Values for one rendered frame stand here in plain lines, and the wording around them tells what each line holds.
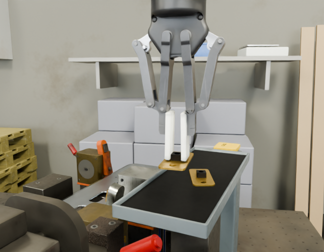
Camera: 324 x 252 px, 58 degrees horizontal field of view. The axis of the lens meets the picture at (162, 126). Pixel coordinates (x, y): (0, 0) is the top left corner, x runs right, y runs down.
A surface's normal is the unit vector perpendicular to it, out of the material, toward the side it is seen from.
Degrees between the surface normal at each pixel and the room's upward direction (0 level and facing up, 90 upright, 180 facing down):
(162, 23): 90
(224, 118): 90
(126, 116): 90
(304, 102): 82
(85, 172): 90
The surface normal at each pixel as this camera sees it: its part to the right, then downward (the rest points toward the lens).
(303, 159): -0.14, 0.03
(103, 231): 0.00, -0.98
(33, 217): -0.41, 0.16
